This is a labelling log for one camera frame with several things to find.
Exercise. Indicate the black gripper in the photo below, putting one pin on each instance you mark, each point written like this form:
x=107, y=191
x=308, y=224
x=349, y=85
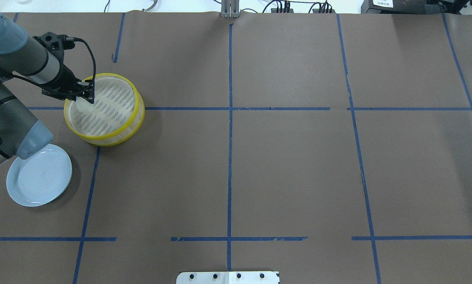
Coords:
x=63, y=80

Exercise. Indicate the white steamed bun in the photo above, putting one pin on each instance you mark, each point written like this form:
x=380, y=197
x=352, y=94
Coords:
x=83, y=106

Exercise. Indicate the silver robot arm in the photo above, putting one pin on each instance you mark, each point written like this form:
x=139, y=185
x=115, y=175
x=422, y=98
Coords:
x=38, y=60

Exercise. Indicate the yellow round steamer basket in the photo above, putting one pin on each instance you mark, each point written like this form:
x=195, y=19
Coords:
x=117, y=114

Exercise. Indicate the light blue plate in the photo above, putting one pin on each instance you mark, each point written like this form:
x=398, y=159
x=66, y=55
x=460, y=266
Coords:
x=41, y=178

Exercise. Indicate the black computer box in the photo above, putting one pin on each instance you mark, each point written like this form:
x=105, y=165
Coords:
x=415, y=7

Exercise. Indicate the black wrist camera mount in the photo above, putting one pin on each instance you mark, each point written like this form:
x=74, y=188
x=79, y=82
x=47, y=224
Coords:
x=56, y=44

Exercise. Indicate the aluminium frame post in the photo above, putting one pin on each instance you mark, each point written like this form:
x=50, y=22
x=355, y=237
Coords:
x=230, y=9

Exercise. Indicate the black cable connector box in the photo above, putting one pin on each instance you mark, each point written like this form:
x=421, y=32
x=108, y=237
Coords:
x=282, y=7

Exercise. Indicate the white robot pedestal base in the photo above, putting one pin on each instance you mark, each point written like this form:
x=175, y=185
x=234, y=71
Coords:
x=229, y=277

